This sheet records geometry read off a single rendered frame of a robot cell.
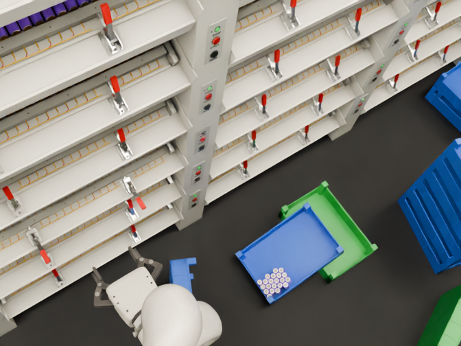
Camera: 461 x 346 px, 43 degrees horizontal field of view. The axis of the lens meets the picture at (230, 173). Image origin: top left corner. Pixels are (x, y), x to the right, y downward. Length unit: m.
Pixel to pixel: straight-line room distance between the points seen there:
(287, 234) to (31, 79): 1.25
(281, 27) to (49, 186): 0.63
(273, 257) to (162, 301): 1.20
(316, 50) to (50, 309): 1.17
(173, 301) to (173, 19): 0.50
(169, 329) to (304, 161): 1.49
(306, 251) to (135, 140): 0.86
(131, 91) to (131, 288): 0.42
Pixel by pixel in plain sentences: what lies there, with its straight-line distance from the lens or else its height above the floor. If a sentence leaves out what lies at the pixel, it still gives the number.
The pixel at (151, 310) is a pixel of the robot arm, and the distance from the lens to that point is 0.87.
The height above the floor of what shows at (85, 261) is 0.13.
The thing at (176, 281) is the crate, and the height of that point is 0.20.
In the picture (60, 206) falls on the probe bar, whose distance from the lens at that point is 1.52.
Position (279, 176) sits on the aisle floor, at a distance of 2.19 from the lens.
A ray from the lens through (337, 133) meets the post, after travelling 2.27.
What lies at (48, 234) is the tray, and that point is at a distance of 1.54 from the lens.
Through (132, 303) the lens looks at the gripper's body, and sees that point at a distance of 1.29.
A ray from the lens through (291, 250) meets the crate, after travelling 2.03.
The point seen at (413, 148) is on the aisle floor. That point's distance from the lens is 2.41.
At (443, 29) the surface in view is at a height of 0.33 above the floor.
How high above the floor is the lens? 1.95
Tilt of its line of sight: 64 degrees down
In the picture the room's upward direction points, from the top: 14 degrees clockwise
